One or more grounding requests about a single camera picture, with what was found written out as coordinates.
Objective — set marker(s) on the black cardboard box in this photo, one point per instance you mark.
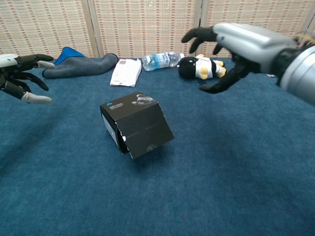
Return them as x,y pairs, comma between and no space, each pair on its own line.
137,127

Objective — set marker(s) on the white paper packet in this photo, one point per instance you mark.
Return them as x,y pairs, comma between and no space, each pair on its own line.
125,72

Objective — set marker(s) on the blue cloth-covered table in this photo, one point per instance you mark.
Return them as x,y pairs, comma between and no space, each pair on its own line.
221,172

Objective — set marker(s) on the woven bamboo screen panel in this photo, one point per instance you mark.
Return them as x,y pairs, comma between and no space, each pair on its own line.
142,24
44,27
258,12

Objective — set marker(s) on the grey and blue cloth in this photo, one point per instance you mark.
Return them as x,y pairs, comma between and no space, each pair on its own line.
81,67

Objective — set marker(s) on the clear plastic water bottle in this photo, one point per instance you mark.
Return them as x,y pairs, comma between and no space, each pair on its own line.
160,61

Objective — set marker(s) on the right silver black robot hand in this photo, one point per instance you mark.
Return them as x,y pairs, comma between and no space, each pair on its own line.
246,46

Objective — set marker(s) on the black white penguin plush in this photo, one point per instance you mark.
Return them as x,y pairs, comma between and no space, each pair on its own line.
189,67

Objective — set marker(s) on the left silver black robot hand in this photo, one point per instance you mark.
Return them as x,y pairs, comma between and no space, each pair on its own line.
22,71

